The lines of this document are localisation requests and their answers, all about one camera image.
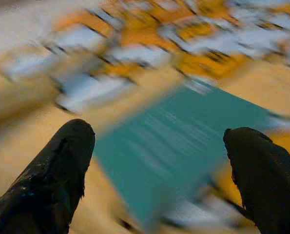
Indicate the teal book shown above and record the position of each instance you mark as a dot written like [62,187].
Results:
[164,151]

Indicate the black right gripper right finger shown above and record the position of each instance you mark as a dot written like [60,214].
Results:
[269,180]

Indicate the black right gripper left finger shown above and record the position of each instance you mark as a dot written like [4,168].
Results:
[49,175]

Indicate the yellow cartoon print blanket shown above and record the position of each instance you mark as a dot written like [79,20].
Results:
[269,87]

